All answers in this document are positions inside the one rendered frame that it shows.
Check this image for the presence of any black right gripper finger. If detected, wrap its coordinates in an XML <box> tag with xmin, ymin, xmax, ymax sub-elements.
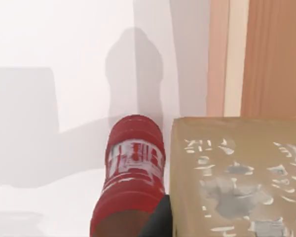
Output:
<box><xmin>137</xmin><ymin>194</ymin><xmax>174</xmax><ymax>237</ymax></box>

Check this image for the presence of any red bottle with white label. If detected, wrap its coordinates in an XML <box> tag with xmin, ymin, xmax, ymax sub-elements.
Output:
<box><xmin>89</xmin><ymin>114</ymin><xmax>166</xmax><ymax>237</ymax></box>

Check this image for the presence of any brown book with white print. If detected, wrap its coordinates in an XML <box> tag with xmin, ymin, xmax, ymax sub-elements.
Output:
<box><xmin>171</xmin><ymin>116</ymin><xmax>296</xmax><ymax>237</ymax></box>

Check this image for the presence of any wooden cupboard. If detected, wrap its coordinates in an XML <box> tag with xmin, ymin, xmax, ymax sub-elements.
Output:
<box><xmin>206</xmin><ymin>0</ymin><xmax>296</xmax><ymax>118</ymax></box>

